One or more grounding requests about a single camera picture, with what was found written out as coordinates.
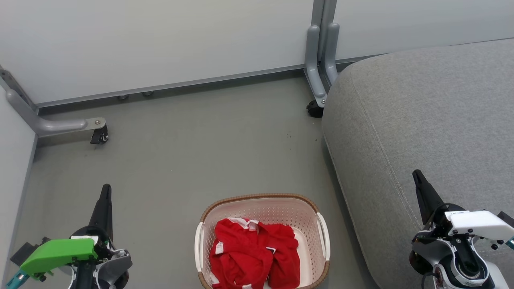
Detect white rolling partition panel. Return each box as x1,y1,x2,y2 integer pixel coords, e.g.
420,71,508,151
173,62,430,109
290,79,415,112
335,0,514,61

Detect grey double-leg partition stand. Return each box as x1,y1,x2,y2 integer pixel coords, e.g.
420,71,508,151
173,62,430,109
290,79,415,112
304,0,340,109

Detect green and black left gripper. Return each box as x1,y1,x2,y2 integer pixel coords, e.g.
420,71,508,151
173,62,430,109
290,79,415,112
19,184,115,277

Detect white laundry basket brown rim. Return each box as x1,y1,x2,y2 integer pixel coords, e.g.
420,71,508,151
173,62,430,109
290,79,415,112
194,193,331,289

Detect white side partition panel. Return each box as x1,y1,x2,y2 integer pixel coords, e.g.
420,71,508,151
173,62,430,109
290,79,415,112
0,85,39,289

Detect red basketball jersey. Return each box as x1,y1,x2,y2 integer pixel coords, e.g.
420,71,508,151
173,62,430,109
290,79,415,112
209,218,301,289

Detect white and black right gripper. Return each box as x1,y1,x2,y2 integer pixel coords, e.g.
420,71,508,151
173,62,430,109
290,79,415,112
412,169,514,246

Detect black caster wheel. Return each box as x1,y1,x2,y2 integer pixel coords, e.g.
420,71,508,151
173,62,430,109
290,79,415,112
306,100,324,118
90,124,109,145

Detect grey fabric sofa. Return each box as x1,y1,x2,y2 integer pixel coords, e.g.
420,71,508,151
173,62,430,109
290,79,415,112
321,38,514,289

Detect wide white partition panel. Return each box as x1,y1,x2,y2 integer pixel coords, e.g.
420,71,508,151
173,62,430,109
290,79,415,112
0,0,314,107

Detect grey single-leg partition stand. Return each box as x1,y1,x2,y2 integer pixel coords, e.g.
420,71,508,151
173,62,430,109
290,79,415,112
0,67,107,138

